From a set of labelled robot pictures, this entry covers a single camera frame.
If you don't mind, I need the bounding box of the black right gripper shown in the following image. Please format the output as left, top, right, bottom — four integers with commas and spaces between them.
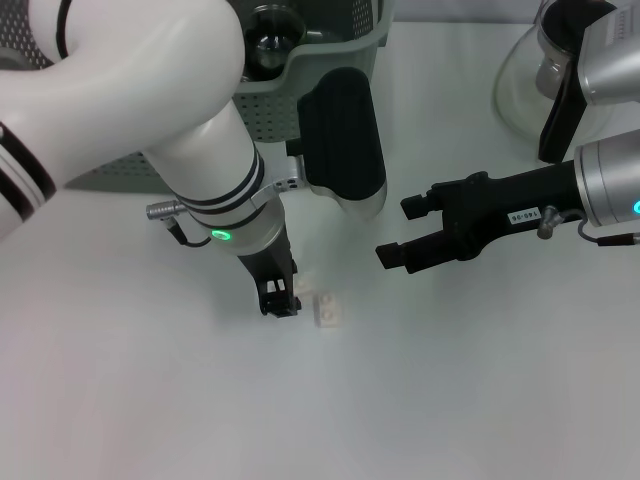
373, 162, 585, 276

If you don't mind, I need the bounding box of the right gripper cable with plug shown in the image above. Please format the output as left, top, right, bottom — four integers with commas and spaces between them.
536, 204, 640, 249

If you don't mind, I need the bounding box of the glass teacup black holder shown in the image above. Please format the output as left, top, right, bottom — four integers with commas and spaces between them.
243, 4, 306, 80

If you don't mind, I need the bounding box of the left gripper cable with plug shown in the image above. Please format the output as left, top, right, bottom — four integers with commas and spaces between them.
144, 199, 211, 249

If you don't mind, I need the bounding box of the glass teapot black handle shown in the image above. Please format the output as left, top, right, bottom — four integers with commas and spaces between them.
492, 0, 621, 165

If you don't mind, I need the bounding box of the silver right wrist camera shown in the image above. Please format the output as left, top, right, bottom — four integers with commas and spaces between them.
577, 0, 640, 107

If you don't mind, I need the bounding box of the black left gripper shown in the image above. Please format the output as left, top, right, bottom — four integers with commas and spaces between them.
237, 232, 305, 320

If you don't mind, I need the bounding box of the gripper cable with plug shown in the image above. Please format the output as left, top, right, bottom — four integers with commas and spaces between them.
536, 204, 640, 249
144, 199, 211, 249

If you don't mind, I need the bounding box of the grey-green perforated storage bin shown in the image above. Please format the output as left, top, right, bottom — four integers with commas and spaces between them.
0, 0, 396, 194

